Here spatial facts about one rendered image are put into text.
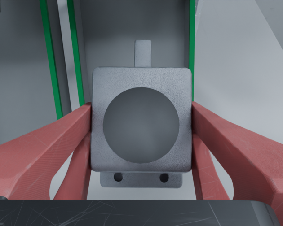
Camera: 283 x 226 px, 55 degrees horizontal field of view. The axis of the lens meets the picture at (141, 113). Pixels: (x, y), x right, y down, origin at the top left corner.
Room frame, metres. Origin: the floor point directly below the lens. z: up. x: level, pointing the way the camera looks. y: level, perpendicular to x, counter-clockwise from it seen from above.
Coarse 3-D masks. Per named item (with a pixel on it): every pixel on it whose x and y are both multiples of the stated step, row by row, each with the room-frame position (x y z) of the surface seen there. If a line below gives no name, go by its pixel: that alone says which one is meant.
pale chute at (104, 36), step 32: (96, 0) 0.26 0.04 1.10; (128, 0) 0.26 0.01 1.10; (160, 0) 0.26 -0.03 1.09; (192, 0) 0.22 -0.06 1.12; (96, 32) 0.24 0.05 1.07; (128, 32) 0.23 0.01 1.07; (160, 32) 0.23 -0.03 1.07; (192, 32) 0.20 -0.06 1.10; (96, 64) 0.21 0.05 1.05; (128, 64) 0.21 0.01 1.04; (160, 64) 0.20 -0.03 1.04; (192, 64) 0.18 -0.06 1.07; (192, 96) 0.15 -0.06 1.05
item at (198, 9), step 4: (196, 0) 0.30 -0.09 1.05; (200, 0) 0.30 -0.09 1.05; (196, 4) 0.30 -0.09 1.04; (200, 4) 0.30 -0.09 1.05; (196, 8) 0.30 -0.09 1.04; (200, 8) 0.30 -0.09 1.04; (196, 12) 0.30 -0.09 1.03; (200, 12) 0.30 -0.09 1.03; (196, 16) 0.30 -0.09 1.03; (196, 20) 0.30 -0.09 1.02; (196, 24) 0.30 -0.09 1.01; (196, 28) 0.30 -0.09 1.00; (196, 32) 0.30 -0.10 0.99
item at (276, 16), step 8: (256, 0) 0.80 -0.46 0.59; (264, 0) 0.80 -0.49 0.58; (272, 0) 0.80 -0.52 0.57; (280, 0) 0.81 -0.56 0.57; (264, 8) 0.80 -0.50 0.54; (272, 8) 0.81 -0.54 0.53; (280, 8) 0.81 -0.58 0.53; (264, 16) 0.80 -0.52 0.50; (272, 16) 0.81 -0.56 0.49; (280, 16) 0.82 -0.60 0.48; (272, 24) 0.81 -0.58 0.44; (280, 24) 0.82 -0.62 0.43; (280, 32) 0.82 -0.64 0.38; (280, 40) 0.83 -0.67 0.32
